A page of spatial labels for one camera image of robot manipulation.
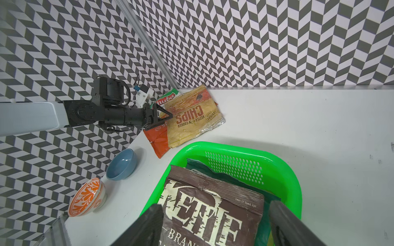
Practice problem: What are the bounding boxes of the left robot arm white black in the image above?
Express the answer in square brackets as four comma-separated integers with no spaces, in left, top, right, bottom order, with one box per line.
[1,76,173,136]

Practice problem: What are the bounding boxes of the blue bowl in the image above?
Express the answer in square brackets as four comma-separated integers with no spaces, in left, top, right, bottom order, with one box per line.
[106,149,137,181]

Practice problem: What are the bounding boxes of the green plastic basket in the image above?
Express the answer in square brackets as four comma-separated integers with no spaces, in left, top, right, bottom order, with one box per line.
[143,141,302,218]

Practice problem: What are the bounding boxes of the orange patterned bowl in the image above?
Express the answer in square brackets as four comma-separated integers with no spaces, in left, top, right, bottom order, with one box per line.
[68,177,107,217]

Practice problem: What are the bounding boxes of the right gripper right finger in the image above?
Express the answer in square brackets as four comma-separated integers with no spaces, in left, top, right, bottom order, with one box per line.
[269,201,326,246]

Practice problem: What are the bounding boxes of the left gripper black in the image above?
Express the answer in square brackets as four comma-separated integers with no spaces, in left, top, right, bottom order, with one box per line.
[103,103,173,131]

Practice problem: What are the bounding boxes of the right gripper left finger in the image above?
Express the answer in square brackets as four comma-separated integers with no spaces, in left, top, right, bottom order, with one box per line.
[111,204,164,246]

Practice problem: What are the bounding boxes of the green Real chips bag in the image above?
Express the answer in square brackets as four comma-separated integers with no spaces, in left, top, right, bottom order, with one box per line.
[186,159,281,246]

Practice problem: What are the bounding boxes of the red orange snack bag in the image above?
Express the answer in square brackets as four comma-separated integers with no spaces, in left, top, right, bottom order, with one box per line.
[143,124,170,159]

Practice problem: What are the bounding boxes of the brown dark snack bag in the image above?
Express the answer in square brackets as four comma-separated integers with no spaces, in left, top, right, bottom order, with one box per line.
[158,166,264,246]

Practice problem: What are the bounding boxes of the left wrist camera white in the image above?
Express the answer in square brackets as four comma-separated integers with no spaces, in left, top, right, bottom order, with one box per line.
[134,85,154,108]

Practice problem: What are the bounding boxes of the orange Chips bag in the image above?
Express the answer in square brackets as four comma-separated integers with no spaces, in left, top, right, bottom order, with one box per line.
[165,85,225,148]

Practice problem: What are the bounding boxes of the green red Chuba bag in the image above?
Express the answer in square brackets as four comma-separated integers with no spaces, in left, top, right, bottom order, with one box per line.
[150,89,182,109]

